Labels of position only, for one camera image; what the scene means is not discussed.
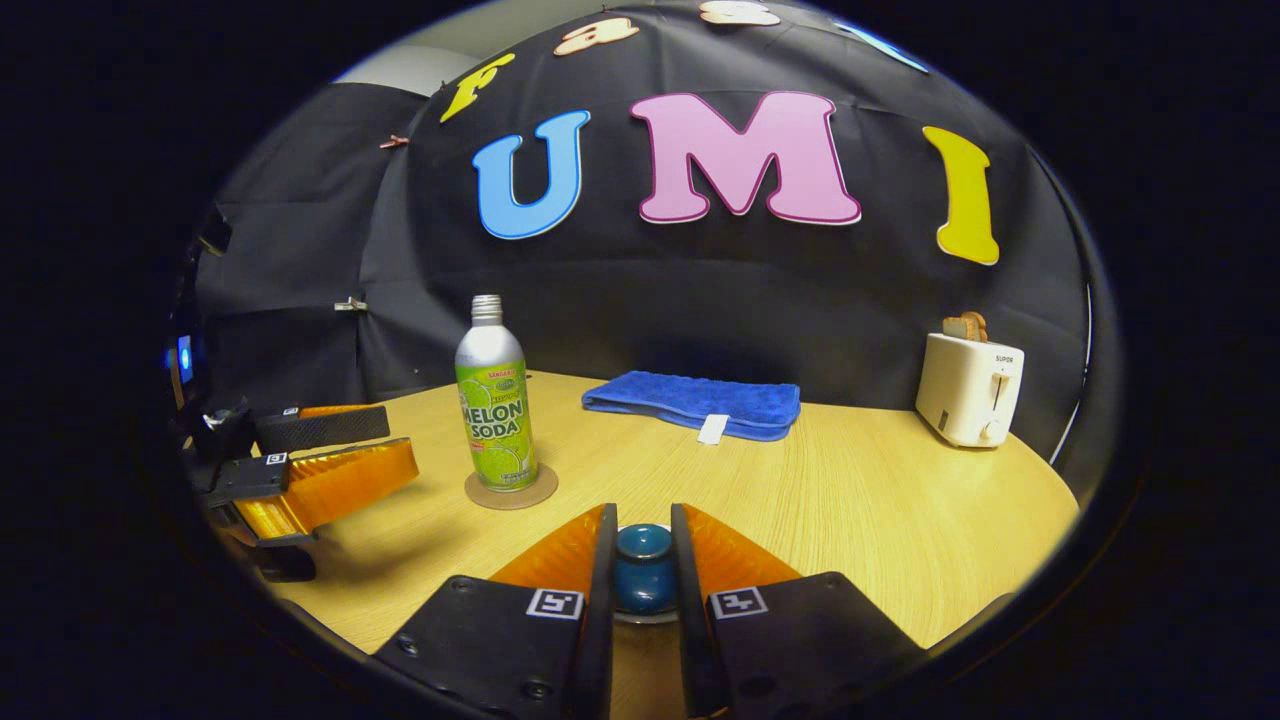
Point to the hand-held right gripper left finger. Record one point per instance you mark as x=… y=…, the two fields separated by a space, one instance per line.
x=600 y=640

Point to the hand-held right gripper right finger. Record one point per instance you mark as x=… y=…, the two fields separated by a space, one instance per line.
x=690 y=640

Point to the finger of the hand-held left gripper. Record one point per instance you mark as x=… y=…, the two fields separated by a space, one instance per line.
x=330 y=428
x=340 y=480

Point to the teal teacup lid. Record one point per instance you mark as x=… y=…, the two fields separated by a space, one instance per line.
x=643 y=575

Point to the round brown coaster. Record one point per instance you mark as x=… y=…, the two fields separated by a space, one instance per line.
x=543 y=490

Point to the silver green water bottle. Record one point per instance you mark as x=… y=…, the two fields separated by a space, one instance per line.
x=495 y=420

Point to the dark device with blue light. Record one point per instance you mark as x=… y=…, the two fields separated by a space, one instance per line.
x=185 y=360

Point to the metal clip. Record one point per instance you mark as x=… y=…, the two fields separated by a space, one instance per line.
x=350 y=304

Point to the blue folded towel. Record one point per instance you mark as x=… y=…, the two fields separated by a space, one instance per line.
x=690 y=398

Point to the copper clip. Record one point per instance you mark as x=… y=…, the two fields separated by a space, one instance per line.
x=394 y=142

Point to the black backdrop cloth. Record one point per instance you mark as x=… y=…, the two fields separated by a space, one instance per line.
x=700 y=290

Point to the white toaster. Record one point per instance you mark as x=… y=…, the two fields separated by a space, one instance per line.
x=965 y=390

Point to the light toast slice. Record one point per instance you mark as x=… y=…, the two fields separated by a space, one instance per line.
x=955 y=327

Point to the brown toast slice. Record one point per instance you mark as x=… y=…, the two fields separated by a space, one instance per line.
x=978 y=325

